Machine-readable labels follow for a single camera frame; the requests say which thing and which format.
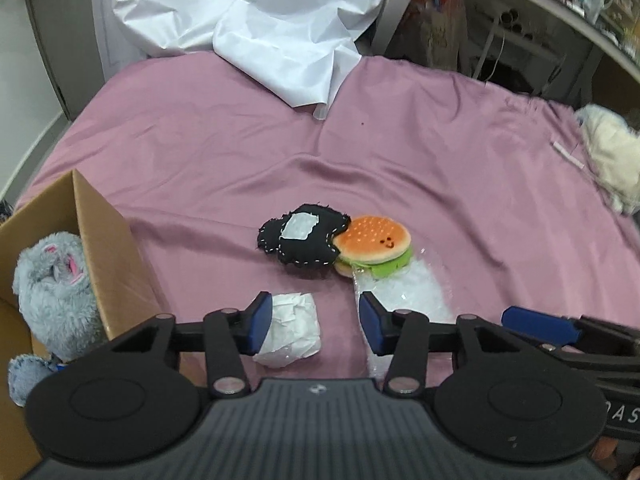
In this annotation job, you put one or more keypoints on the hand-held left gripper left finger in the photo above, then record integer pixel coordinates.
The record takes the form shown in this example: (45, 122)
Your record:
(260, 322)

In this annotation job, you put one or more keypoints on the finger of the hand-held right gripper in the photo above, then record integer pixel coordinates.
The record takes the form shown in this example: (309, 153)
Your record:
(540, 322)

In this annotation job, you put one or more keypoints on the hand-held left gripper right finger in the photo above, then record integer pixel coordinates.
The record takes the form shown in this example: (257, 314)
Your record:
(372, 325)

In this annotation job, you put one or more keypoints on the white tissue packet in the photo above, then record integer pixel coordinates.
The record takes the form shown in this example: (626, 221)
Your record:
(295, 327)

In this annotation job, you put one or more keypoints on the brown cardboard box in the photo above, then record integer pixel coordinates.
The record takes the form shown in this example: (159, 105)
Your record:
(115, 270)

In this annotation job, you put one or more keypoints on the grey fluffy plush toy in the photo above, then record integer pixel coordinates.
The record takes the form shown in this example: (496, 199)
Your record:
(55, 295)

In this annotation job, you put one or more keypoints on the clear plastic bag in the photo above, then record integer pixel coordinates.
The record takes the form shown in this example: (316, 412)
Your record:
(415, 290)

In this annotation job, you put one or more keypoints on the burger plush toy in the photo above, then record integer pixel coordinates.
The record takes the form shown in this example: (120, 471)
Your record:
(372, 242)

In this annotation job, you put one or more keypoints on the black felt stitched toy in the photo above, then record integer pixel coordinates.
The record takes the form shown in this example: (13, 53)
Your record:
(305, 240)

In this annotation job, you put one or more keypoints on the pink bed sheet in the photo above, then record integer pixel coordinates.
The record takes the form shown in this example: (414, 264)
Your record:
(425, 160)

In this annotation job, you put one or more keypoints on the pastel patterned blanket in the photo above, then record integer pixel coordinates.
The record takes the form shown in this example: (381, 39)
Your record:
(612, 155)

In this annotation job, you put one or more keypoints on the white plastic sheet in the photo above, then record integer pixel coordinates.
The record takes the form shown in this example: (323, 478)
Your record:
(250, 20)

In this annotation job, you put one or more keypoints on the orange plastic bag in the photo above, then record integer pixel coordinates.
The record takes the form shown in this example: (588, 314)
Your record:
(435, 25)

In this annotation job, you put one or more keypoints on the white desk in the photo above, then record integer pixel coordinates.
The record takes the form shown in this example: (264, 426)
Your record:
(525, 5)

